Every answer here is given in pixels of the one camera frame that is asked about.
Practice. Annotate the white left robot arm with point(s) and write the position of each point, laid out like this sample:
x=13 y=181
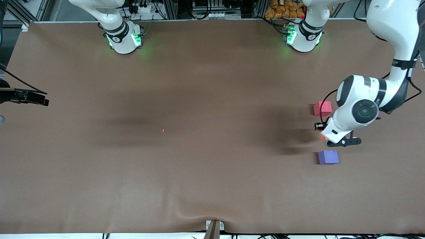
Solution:
x=395 y=20

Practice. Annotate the aluminium frame post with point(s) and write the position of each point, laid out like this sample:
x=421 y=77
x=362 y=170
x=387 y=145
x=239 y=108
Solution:
x=43 y=10

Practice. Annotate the brown table cover mat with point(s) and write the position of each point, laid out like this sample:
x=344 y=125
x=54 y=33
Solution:
x=99 y=166

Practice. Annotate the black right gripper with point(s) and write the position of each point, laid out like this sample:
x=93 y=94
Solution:
x=16 y=96

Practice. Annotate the white power strip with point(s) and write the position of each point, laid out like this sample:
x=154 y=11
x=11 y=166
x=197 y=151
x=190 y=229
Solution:
x=142 y=9

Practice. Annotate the brown wooden bar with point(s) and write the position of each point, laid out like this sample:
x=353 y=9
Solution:
x=212 y=232

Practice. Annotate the purple foam block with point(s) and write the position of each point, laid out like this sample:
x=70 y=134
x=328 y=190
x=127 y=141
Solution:
x=328 y=156

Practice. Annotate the orange foam block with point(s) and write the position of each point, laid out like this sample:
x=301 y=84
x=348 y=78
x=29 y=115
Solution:
x=322 y=136

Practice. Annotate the grey metal clamp bracket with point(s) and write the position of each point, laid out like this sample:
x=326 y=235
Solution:
x=221 y=226

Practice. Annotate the pile of orange bags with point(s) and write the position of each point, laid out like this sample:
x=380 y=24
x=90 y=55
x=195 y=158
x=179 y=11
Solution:
x=279 y=11

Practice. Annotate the red foam block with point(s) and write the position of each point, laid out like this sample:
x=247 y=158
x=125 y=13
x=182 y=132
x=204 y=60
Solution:
x=325 y=108

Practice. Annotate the metal corner bracket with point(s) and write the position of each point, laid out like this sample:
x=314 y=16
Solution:
x=25 y=27

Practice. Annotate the white terminal block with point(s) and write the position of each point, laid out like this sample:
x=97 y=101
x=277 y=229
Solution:
x=222 y=15

